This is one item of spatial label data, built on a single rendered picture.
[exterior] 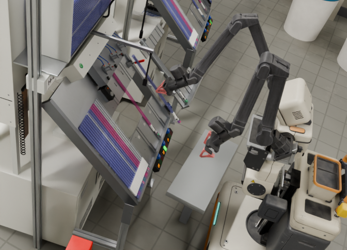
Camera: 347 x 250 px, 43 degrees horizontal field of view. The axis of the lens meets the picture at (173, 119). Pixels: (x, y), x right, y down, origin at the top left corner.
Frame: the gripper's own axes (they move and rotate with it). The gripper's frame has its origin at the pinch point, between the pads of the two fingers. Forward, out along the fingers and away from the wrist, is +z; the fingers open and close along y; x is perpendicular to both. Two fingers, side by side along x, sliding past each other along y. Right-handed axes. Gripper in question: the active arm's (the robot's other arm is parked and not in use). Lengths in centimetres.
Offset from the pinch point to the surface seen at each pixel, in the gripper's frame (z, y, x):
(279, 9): 10, -341, 129
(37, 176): 45, 66, -11
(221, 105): 36, -122, 102
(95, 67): 3.2, 28.0, -38.1
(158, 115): 10.5, -1.3, 17.2
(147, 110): 10.3, 5.1, 7.5
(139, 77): 10.4, -7.1, -8.3
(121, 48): 3.1, 1.0, -31.9
